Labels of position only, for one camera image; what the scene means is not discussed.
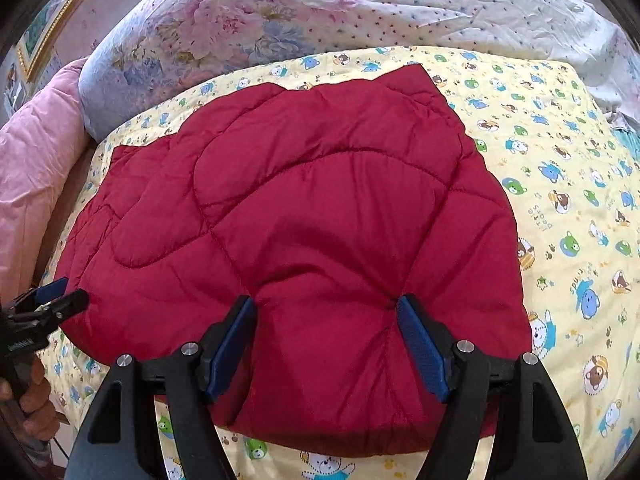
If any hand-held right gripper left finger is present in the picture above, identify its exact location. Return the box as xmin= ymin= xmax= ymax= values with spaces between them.
xmin=67 ymin=295 xmax=258 ymax=480

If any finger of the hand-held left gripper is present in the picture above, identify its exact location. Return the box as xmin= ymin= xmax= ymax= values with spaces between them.
xmin=30 ymin=288 xmax=90 ymax=334
xmin=15 ymin=277 xmax=70 ymax=314

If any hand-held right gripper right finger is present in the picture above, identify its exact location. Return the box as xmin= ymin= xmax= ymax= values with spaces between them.
xmin=396 ymin=293 xmax=588 ymax=480

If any red quilted padded jacket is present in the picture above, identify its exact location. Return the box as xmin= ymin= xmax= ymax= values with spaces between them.
xmin=52 ymin=64 xmax=534 ymax=459

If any person's left hand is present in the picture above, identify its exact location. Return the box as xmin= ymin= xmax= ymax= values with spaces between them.
xmin=0 ymin=357 xmax=62 ymax=443

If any pink fleece blanket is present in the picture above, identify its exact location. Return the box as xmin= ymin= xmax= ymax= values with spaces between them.
xmin=0 ymin=57 xmax=97 ymax=307

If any yellow bear print bed sheet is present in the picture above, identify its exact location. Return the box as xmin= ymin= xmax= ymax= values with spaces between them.
xmin=37 ymin=45 xmax=640 ymax=480

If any gold framed landscape painting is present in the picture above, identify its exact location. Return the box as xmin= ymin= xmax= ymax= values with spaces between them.
xmin=14 ymin=0 xmax=110 ymax=82

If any floral print quilt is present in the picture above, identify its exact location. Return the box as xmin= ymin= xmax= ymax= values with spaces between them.
xmin=79 ymin=0 xmax=640 ymax=142

